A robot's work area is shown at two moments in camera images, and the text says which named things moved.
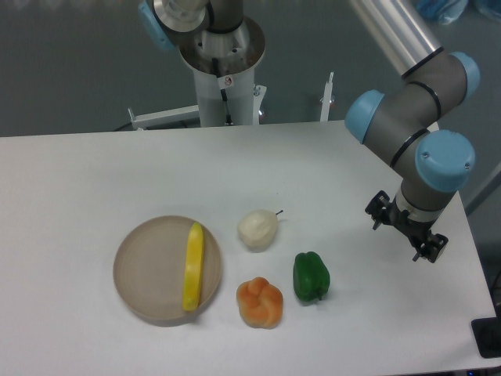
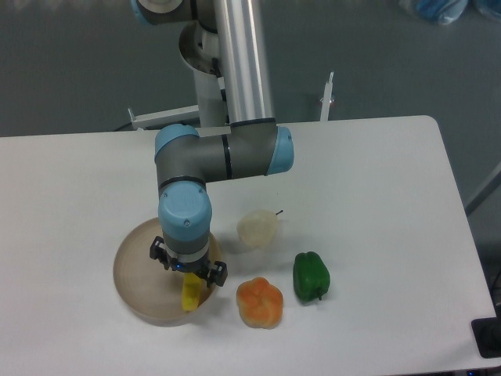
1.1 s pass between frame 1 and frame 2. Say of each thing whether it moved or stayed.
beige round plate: stayed
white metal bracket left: stayed
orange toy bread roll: stayed
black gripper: moved
